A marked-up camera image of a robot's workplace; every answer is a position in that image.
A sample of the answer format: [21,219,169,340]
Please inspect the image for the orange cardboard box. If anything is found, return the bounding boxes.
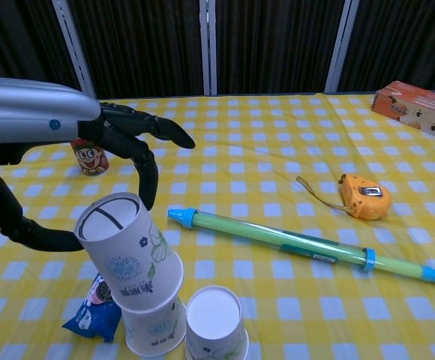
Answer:
[370,79,435,145]

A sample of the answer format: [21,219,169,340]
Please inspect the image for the white paper cup blue print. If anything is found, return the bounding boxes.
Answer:
[121,292,188,357]

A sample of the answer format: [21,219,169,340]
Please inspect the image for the red cartoon drink can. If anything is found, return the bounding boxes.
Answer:
[70,137,110,177]

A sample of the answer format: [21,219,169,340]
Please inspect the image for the black pleated curtain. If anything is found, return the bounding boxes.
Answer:
[0,0,435,104]

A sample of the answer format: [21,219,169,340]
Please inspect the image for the silver and black left hand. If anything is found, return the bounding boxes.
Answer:
[0,74,197,252]

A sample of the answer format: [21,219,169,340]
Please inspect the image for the white paper cup green flower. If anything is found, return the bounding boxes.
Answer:
[184,285,250,360]

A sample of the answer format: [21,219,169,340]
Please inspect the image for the yellow checkered tablecloth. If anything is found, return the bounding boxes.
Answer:
[0,91,435,360]

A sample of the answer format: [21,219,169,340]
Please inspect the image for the orange tape measure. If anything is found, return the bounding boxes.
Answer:
[295,172,393,221]

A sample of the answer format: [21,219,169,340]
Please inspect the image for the white metal post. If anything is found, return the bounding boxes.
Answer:
[199,0,218,96]
[324,0,361,94]
[51,0,98,101]

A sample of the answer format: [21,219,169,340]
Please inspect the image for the green and blue water squirter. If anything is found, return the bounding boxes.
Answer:
[166,207,435,296]

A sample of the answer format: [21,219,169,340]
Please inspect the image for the blue cookie packet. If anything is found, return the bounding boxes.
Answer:
[61,272,123,343]

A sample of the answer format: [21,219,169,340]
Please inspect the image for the white paper cup black-lined base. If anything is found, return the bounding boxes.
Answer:
[73,191,185,311]

